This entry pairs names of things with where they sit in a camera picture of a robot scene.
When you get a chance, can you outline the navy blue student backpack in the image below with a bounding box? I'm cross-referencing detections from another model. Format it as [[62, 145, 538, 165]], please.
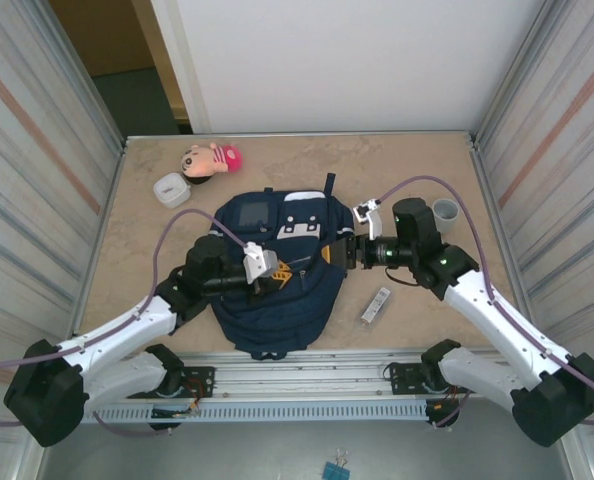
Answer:
[[210, 172, 356, 361]]

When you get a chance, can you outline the white glue stick tube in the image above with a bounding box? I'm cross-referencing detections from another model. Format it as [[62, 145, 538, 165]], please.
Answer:
[[360, 287, 393, 327]]

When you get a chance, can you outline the grey cup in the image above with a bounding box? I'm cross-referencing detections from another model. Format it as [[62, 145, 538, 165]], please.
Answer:
[[430, 198, 461, 235]]

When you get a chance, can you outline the small white square container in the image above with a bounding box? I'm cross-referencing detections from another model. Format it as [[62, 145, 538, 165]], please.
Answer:
[[152, 172, 192, 209]]

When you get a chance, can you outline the pink plush doll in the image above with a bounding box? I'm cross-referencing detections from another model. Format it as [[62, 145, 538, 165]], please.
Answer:
[[180, 143, 245, 186]]

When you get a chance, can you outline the ribbed translucent side panel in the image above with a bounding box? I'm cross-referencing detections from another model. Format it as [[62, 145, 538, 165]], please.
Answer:
[[469, 0, 594, 480], [0, 0, 128, 480]]

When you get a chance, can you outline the tan wooden door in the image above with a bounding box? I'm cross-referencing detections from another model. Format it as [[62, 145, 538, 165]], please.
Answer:
[[49, 0, 192, 124]]

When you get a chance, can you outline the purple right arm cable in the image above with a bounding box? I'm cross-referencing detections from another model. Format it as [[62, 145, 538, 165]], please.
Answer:
[[376, 174, 594, 429]]

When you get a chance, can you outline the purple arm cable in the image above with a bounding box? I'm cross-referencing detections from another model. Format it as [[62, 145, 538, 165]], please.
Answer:
[[376, 174, 594, 429], [0, 209, 251, 439]]

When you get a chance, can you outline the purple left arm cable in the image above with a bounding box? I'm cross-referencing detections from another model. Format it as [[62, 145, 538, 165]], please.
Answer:
[[0, 209, 251, 439]]

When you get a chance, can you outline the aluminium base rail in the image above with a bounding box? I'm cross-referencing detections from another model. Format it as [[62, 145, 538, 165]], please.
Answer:
[[76, 349, 576, 401]]

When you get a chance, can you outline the aluminium frame bar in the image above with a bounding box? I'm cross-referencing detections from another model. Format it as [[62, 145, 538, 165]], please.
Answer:
[[119, 130, 481, 151]]

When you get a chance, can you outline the grey slotted cable duct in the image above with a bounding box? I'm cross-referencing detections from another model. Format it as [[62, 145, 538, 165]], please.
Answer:
[[82, 401, 431, 425]]

